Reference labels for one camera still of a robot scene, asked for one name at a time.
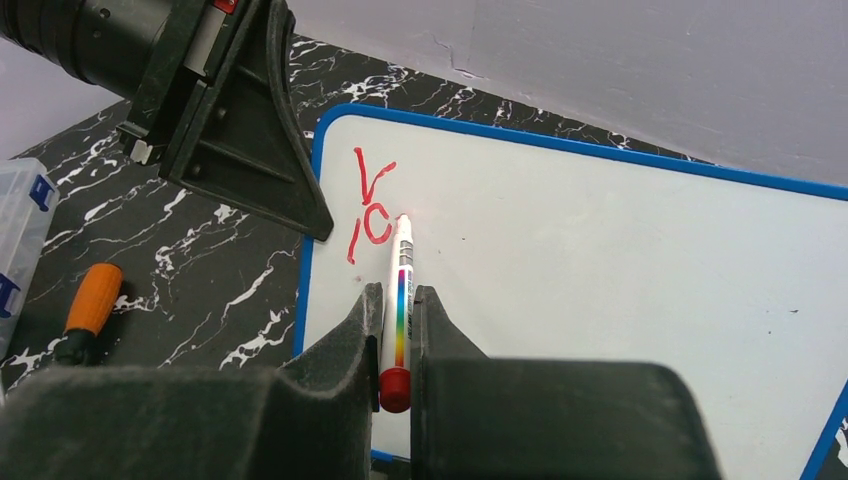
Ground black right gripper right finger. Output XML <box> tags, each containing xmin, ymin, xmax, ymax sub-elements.
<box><xmin>410</xmin><ymin>286</ymin><xmax>721</xmax><ymax>479</ymax></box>

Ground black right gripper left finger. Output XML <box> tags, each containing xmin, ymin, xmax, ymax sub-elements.
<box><xmin>1</xmin><ymin>283</ymin><xmax>383</xmax><ymax>479</ymax></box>

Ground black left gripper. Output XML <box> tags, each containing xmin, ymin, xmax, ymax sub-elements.
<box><xmin>1</xmin><ymin>1</ymin><xmax>334</xmax><ymax>240</ymax></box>

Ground white red whiteboard marker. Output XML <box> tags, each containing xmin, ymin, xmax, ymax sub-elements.
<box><xmin>378</xmin><ymin>214</ymin><xmax>414</xmax><ymax>414</ymax></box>

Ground blue framed whiteboard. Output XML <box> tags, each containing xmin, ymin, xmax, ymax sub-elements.
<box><xmin>294</xmin><ymin>104</ymin><xmax>847</xmax><ymax>479</ymax></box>

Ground clear plastic organizer box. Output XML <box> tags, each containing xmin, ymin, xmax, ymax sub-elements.
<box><xmin>1</xmin><ymin>158</ymin><xmax>60</xmax><ymax>356</ymax></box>

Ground orange handled screwdriver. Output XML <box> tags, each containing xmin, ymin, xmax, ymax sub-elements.
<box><xmin>54</xmin><ymin>263</ymin><xmax>124</xmax><ymax>366</ymax></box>

